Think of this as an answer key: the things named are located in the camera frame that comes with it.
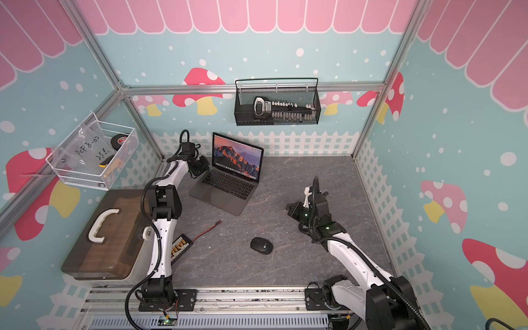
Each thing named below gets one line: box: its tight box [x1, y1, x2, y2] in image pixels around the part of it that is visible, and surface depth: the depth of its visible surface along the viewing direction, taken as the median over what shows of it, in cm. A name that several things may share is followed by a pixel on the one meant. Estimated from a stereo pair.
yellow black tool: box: [98, 154, 115, 168], surface depth 67 cm
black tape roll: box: [110, 133, 129, 151], surface depth 82 cm
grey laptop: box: [188, 132, 264, 217], surface depth 108 cm
